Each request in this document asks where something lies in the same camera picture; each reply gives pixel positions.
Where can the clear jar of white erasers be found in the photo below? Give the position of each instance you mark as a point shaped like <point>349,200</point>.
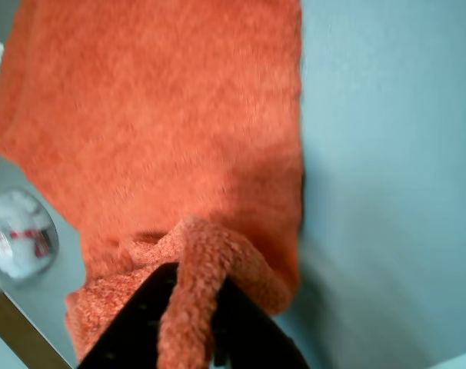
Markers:
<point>21,238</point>

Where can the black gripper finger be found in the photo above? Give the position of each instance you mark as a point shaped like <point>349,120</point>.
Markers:
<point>252,338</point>
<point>137,326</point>

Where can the orange terry towel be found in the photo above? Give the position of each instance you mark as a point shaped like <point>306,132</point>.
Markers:
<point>160,115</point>

